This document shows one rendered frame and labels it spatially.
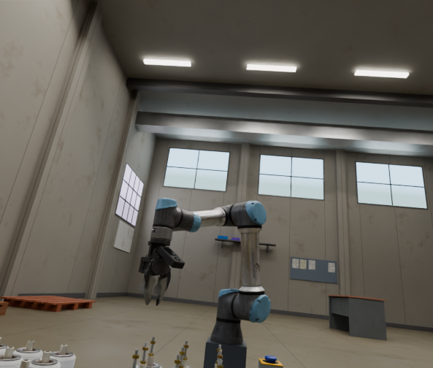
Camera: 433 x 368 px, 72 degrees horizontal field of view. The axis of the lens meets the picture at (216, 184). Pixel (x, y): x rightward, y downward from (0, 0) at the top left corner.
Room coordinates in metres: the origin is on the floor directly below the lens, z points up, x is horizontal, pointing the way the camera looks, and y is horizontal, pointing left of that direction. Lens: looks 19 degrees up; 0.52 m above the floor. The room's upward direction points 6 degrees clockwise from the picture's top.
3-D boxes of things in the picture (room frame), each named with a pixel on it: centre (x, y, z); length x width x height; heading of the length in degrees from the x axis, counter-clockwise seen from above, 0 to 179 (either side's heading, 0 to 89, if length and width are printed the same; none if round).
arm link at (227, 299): (1.54, -0.13, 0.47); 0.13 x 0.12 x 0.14; 43
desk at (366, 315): (6.32, -3.00, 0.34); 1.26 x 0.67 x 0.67; 175
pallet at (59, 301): (5.08, 2.33, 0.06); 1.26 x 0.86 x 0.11; 175
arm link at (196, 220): (1.16, 0.11, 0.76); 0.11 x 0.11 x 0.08; 43
